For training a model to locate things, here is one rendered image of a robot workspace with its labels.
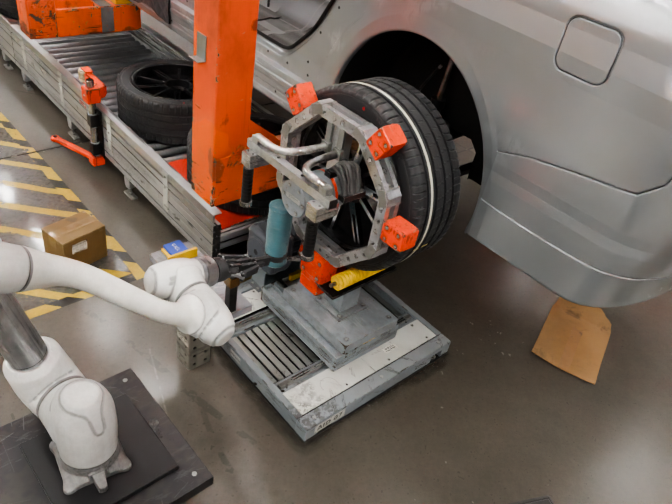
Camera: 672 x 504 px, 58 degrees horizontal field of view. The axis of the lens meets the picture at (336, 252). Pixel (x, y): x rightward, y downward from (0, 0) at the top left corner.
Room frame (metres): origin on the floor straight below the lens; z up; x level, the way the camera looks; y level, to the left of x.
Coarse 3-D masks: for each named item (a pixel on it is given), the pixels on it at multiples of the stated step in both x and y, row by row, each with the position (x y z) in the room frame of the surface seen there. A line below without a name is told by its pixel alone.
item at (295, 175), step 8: (248, 144) 1.76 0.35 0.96; (256, 152) 1.73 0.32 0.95; (264, 152) 1.71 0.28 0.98; (272, 152) 1.71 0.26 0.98; (272, 160) 1.68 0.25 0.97; (280, 160) 1.67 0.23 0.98; (280, 168) 1.65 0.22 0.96; (288, 168) 1.63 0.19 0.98; (296, 168) 1.64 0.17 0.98; (288, 176) 1.62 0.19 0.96; (296, 176) 1.59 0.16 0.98; (304, 176) 1.60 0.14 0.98; (296, 184) 1.59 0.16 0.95; (304, 184) 1.57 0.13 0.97; (312, 184) 1.56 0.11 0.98; (312, 192) 1.54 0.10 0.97; (320, 200) 1.51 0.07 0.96; (328, 200) 1.49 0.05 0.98; (336, 200) 1.51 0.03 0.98; (328, 208) 1.49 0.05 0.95
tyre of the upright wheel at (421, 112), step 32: (320, 96) 1.96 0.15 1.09; (352, 96) 1.86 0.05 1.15; (384, 96) 1.85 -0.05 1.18; (416, 96) 1.92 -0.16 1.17; (416, 128) 1.77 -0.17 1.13; (448, 128) 1.86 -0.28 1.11; (416, 160) 1.68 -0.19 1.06; (448, 160) 1.78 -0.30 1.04; (416, 192) 1.64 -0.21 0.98; (448, 192) 1.74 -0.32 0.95; (416, 224) 1.62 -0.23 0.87; (448, 224) 1.76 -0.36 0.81; (384, 256) 1.67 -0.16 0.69
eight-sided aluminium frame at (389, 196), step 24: (288, 120) 1.93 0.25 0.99; (312, 120) 1.91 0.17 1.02; (336, 120) 1.78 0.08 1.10; (360, 120) 1.76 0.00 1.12; (288, 144) 1.93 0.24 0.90; (360, 144) 1.69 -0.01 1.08; (384, 168) 1.67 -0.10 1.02; (384, 192) 1.60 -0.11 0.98; (384, 216) 1.59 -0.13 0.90; (336, 264) 1.69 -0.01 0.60
